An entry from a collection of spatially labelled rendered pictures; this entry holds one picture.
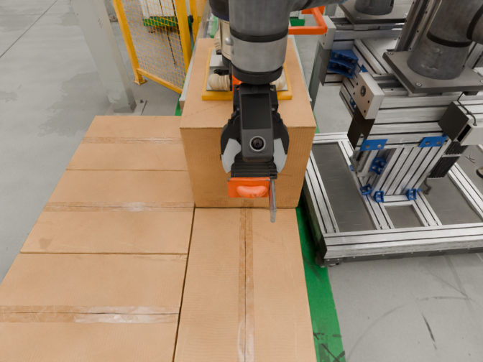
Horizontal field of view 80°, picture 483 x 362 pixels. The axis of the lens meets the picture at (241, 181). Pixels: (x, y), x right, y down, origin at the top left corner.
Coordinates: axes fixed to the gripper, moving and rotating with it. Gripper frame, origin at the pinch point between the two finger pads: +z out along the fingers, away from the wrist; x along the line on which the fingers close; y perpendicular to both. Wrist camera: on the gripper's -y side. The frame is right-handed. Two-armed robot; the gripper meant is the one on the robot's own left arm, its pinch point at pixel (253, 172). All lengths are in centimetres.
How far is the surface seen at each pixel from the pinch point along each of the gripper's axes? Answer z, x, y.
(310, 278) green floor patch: 108, -34, 25
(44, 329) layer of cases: 54, 60, -13
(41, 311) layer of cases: 53, 64, -8
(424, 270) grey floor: 108, -95, 29
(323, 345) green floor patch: 108, -35, -6
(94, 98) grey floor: 106, 135, 192
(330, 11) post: 22, -50, 150
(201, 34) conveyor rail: 47, 31, 181
